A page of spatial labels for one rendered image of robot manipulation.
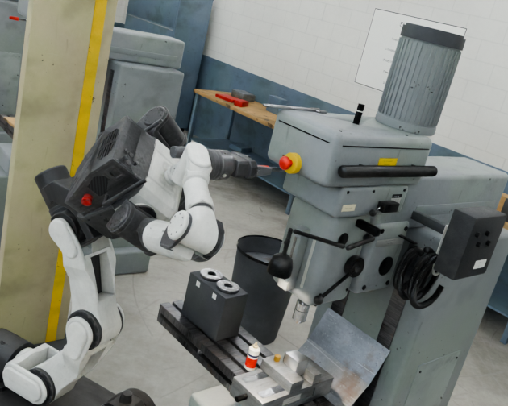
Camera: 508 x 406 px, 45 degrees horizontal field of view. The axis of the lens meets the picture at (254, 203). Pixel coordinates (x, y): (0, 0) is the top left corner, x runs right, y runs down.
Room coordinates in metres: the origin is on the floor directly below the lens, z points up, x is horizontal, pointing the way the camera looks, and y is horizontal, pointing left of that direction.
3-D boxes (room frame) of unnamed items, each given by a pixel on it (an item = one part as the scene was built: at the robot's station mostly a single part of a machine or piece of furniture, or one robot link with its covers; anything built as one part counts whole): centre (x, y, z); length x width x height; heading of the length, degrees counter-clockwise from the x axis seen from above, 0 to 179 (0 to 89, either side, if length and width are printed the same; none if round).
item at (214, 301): (2.17, 0.06, 1.03); 0.22 x 0.12 x 0.20; 48
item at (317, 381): (1.83, -0.25, 0.99); 0.35 x 0.15 x 0.11; 136
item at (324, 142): (1.89, -0.25, 1.81); 0.47 x 0.26 x 0.16; 134
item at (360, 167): (1.79, -0.37, 1.79); 0.45 x 0.04 x 0.04; 134
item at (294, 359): (1.85, -0.27, 1.05); 0.06 x 0.05 x 0.06; 46
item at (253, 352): (1.93, -0.13, 0.99); 0.04 x 0.04 x 0.11
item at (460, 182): (2.22, -0.60, 1.66); 0.80 x 0.23 x 0.20; 134
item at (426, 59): (2.05, -0.42, 2.05); 0.20 x 0.20 x 0.32
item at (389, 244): (2.01, -0.38, 1.47); 0.24 x 0.19 x 0.26; 44
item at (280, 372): (1.81, -0.23, 1.02); 0.15 x 0.06 x 0.04; 46
